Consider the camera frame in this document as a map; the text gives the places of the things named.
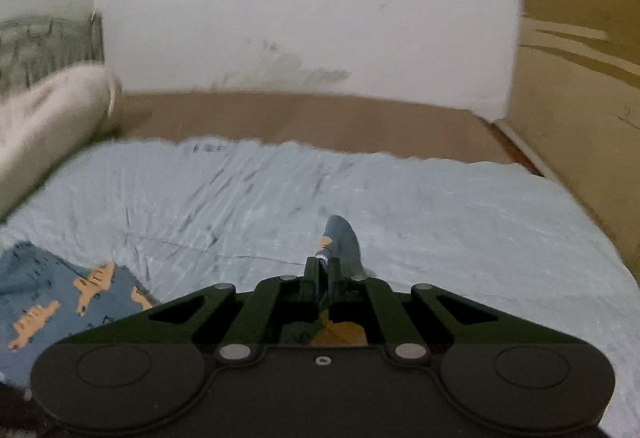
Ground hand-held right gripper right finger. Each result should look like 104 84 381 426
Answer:
330 257 576 347

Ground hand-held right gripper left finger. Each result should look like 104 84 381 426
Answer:
60 256 321 345

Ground blue dinosaur print pants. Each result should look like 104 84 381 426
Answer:
0 214 370 390

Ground light blue blanket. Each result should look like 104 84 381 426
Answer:
0 138 640 438

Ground brown bed base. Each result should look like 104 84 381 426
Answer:
107 90 545 178

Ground cream bolster pillow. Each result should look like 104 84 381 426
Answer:
0 63 124 220

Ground brown cardboard panel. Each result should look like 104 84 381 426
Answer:
494 0 640 280

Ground grey metal headboard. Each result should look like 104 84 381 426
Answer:
0 10 106 95

